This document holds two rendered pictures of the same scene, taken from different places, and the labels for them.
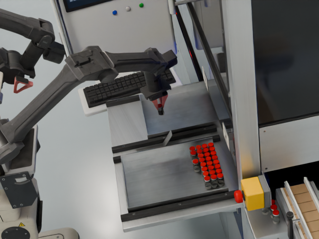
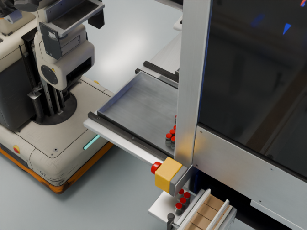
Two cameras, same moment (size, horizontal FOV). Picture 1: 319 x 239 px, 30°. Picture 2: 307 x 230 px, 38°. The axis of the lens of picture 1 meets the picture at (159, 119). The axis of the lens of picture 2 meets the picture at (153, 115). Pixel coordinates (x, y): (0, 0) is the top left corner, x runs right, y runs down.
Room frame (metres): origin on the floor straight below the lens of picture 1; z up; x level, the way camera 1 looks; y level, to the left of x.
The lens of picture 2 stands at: (0.61, -0.64, 2.11)
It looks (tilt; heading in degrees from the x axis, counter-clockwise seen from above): 49 degrees down; 37
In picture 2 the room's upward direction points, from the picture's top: straight up
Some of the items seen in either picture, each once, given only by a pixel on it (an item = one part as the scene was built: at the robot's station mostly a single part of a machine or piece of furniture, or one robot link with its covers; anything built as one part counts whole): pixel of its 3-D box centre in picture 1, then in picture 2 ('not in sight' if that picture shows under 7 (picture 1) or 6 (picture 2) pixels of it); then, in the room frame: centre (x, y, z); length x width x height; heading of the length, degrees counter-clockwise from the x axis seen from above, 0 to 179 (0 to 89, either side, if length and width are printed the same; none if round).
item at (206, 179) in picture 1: (203, 166); (181, 125); (1.47, -0.12, 0.90); 0.18 x 0.02 x 0.05; 1
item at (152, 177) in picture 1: (172, 174); (156, 112); (1.47, -0.01, 0.90); 0.34 x 0.26 x 0.04; 91
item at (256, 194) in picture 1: (255, 193); (170, 176); (1.22, -0.24, 0.99); 0.08 x 0.07 x 0.07; 91
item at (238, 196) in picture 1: (240, 196); (158, 169); (1.22, -0.20, 0.99); 0.04 x 0.04 x 0.04; 1
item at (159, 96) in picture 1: (157, 98); not in sight; (1.75, -0.01, 1.02); 0.07 x 0.07 x 0.09; 17
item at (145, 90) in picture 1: (154, 83); not in sight; (1.75, -0.01, 1.09); 0.10 x 0.07 x 0.07; 107
